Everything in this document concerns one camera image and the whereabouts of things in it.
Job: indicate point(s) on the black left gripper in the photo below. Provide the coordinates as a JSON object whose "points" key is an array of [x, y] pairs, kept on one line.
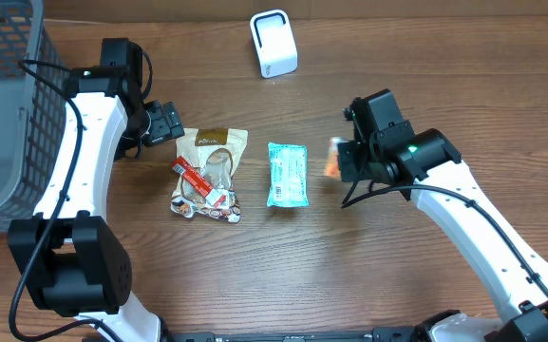
{"points": [[165, 122]]}

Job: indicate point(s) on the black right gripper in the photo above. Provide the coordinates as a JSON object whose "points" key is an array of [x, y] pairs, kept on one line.
{"points": [[350, 173]]}

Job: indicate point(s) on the small orange tissue pack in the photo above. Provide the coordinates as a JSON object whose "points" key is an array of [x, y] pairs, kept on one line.
{"points": [[332, 168]]}

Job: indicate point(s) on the beige snack pouch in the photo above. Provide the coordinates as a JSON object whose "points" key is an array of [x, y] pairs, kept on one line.
{"points": [[215, 153]]}

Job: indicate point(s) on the teal wet wipes packet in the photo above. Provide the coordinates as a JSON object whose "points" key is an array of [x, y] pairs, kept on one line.
{"points": [[288, 175]]}

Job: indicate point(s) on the red candy bar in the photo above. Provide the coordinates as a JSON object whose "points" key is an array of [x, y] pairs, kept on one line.
{"points": [[211, 195]]}

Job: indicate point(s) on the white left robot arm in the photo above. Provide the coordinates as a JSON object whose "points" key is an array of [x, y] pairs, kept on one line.
{"points": [[69, 259]]}

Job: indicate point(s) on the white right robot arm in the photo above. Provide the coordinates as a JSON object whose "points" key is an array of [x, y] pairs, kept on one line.
{"points": [[429, 171]]}

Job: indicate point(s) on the white barcode scanner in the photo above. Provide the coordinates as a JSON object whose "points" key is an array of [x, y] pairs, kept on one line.
{"points": [[274, 43]]}

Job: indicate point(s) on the dark plastic mesh basket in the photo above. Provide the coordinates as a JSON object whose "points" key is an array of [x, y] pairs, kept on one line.
{"points": [[32, 115]]}

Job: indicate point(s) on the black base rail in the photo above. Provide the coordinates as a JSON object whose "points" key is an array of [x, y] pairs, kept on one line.
{"points": [[387, 334]]}

